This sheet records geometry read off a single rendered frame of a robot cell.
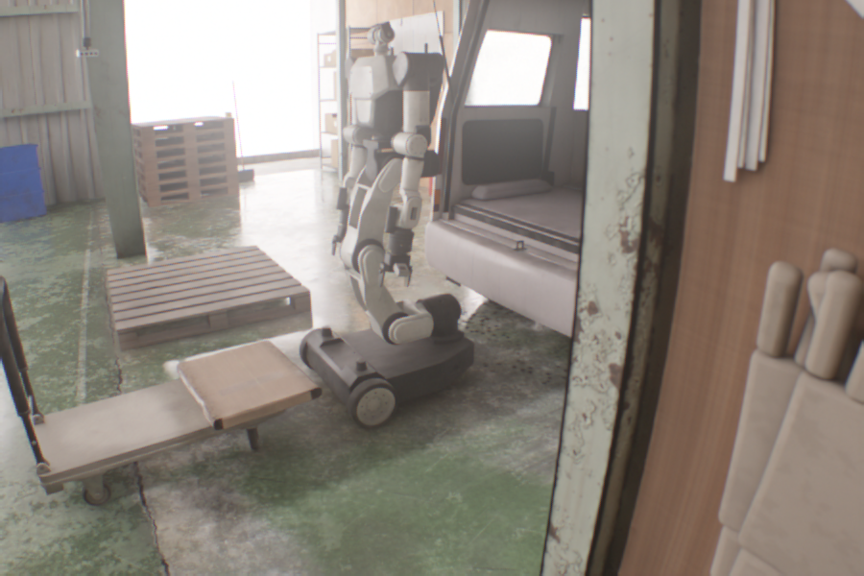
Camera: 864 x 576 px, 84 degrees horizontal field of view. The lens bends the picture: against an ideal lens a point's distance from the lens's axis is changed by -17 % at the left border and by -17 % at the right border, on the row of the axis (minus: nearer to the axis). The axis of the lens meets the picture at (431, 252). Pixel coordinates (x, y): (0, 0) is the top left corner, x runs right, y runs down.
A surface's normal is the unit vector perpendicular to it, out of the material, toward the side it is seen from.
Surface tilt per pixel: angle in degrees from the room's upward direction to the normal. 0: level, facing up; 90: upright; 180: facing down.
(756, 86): 90
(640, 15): 90
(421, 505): 0
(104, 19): 90
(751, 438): 90
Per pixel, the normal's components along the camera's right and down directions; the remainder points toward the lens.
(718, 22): -0.84, 0.16
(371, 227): 0.53, 0.25
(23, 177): 0.77, 0.18
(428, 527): 0.00, -0.96
